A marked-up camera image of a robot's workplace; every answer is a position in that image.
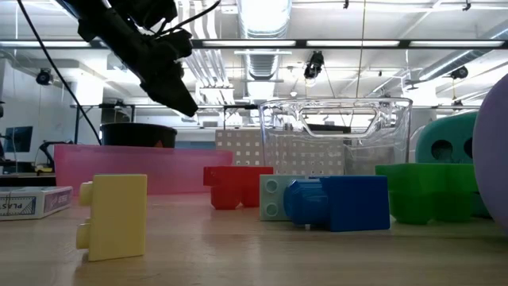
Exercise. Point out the playing card box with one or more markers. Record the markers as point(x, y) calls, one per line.
point(31, 202)

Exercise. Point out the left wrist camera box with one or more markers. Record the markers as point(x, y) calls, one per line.
point(147, 12)

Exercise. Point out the black hanging ceiling camera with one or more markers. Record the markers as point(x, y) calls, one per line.
point(314, 63)

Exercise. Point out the black overhead frame bar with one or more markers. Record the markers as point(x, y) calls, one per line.
point(278, 43)

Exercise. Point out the clear plastic bin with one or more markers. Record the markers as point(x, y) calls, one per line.
point(397, 119)

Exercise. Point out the yellow toy brick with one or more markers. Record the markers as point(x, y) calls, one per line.
point(119, 218)

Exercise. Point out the black bucket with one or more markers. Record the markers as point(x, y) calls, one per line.
point(135, 135)

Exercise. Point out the black background monitor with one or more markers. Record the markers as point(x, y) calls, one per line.
point(20, 139)

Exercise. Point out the pink translucent plastic tray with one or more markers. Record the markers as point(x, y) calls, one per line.
point(158, 167)

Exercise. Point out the purple foam die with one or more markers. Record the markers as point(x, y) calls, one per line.
point(494, 159)

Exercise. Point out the red toy brick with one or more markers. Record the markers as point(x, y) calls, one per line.
point(234, 184)

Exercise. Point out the black ceiling spotlight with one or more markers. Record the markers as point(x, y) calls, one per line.
point(459, 72)
point(43, 76)

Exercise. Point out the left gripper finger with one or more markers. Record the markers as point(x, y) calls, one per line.
point(174, 99)

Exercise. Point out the silver ventilation duct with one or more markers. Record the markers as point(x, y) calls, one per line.
point(264, 24)

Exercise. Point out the black framed background table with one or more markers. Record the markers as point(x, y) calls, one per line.
point(119, 106)

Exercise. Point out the green toy brick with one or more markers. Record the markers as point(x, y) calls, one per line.
point(420, 190)

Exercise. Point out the teal foam die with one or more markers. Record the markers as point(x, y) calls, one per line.
point(426, 131)

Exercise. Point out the blue toy brick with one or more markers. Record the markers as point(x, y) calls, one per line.
point(349, 202)

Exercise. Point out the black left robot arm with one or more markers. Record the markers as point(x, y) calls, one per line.
point(83, 10)

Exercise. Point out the pale mint toy brick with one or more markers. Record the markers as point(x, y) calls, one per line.
point(272, 198)

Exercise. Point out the white perforated panel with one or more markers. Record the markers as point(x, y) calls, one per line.
point(238, 149)

